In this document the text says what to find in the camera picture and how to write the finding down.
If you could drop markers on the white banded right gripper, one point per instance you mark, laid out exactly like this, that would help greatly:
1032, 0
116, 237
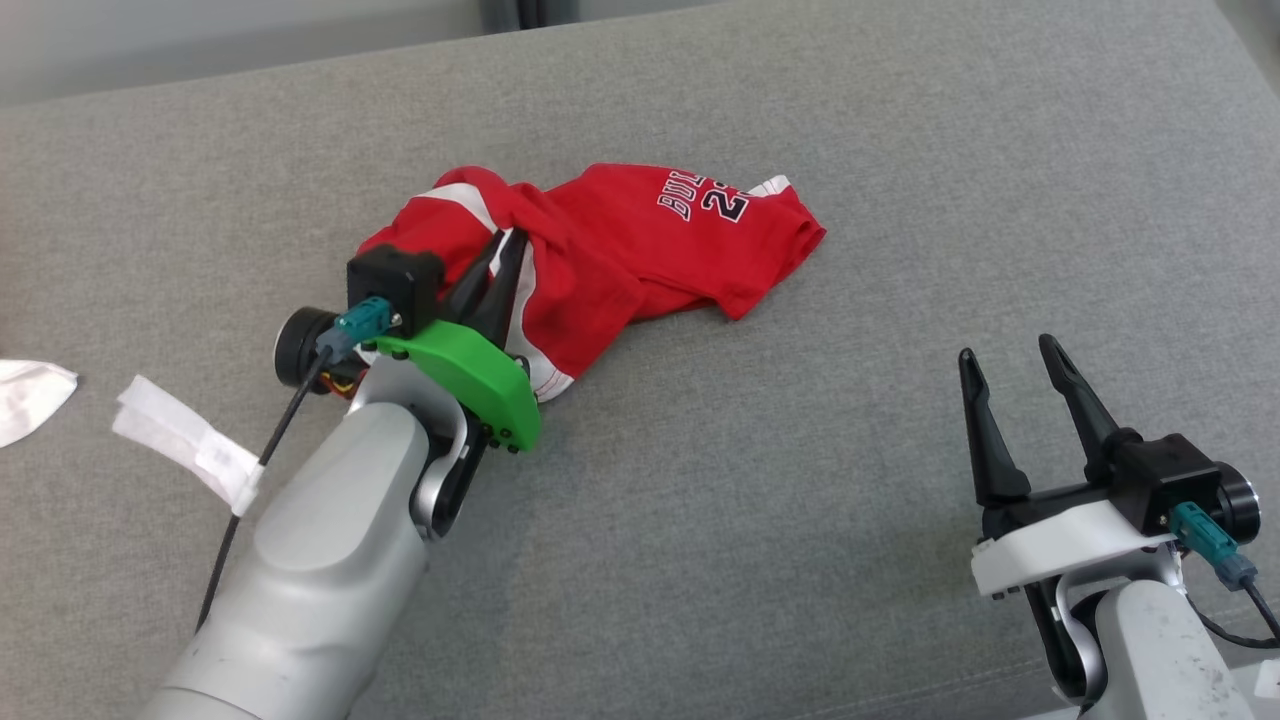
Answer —
1060, 545

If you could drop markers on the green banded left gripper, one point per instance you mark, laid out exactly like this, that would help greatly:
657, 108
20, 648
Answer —
470, 375

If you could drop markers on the small red white-trimmed garment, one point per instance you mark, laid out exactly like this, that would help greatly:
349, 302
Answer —
620, 250

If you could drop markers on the white cloth piece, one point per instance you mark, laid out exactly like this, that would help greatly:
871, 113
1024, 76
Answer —
30, 395

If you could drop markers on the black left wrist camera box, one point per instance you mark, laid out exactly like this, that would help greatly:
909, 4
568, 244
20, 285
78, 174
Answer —
395, 280

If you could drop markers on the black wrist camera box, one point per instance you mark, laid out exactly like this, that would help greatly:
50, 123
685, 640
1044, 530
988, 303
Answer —
1165, 475
395, 280

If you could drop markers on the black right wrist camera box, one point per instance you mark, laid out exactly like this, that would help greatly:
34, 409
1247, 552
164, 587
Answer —
1165, 475

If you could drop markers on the dark grey vertical frame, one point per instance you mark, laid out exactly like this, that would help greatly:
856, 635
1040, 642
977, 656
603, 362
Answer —
530, 12

